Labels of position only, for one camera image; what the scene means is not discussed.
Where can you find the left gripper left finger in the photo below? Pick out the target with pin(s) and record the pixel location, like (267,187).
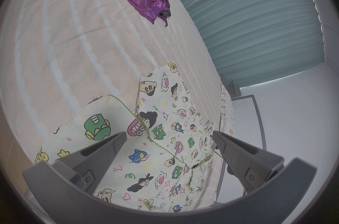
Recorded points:
(92,162)

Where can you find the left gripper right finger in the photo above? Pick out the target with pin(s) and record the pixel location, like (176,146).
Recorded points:
(246,162)

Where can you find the white printed pyjama top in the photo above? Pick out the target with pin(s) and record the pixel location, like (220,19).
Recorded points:
(159,138)

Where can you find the white printed pillow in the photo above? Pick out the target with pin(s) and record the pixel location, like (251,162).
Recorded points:
(227,111)

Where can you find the grey bedside table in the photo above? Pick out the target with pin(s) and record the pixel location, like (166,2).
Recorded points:
(233,90)

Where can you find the bed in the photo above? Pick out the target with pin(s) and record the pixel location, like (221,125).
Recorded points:
(79,45)

